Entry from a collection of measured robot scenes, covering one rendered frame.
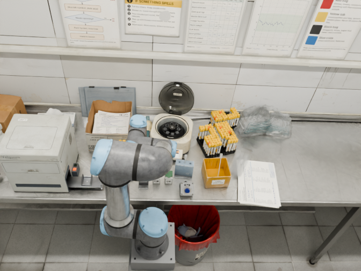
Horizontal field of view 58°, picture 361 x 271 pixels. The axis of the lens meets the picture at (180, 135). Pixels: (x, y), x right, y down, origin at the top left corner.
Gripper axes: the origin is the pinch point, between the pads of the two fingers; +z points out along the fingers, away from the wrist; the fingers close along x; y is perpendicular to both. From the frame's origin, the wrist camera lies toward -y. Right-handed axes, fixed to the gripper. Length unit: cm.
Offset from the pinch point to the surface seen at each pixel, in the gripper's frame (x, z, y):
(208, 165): -8.4, 8.3, -36.3
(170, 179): 1.9, 6.8, -14.0
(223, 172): -6.0, 11.2, -45.1
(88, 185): 5.2, 6.9, 27.9
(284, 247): -1, 99, -108
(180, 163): -5.2, 2.0, -19.8
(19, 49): -55, -34, 67
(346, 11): -51, -65, -103
